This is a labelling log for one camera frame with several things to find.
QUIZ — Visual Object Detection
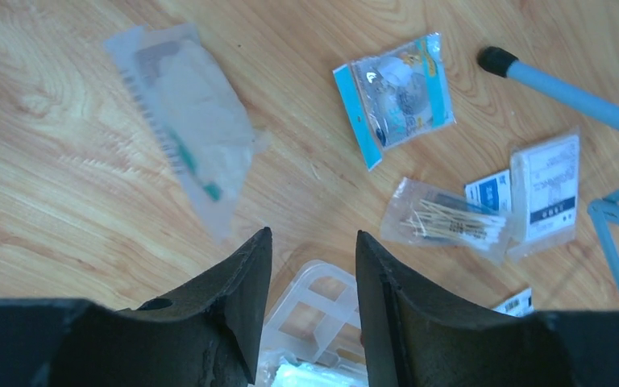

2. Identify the white boxed gauze pack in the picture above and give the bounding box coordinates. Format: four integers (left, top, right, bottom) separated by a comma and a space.
507, 128, 580, 260

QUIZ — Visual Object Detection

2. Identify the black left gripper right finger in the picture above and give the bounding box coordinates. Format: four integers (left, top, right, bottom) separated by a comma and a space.
355, 231, 619, 386

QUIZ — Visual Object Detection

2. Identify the white gauze pad packet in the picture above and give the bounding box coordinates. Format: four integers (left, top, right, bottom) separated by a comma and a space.
270, 362, 368, 387

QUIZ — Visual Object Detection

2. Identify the small blue white sachet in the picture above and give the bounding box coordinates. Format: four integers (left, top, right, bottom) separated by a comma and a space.
464, 169, 512, 212

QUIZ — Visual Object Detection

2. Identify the grey tripod stand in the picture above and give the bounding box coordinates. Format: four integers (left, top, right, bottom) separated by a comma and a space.
476, 45, 619, 312

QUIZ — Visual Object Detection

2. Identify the blue edged clear sachet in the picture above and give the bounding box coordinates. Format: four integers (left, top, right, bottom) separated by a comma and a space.
333, 32, 455, 171

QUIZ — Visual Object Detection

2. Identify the long white teal packet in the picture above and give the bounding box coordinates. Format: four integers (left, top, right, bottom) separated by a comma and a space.
493, 287, 534, 318

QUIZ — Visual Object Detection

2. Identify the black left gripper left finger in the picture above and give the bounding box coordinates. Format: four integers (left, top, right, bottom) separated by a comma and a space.
0, 228, 272, 386

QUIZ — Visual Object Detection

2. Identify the clear compartment tray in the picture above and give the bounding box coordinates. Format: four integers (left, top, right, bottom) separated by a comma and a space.
255, 260, 368, 386

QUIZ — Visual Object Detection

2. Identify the cotton swab bag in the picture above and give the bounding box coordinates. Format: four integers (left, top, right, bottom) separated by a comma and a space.
380, 177, 512, 265

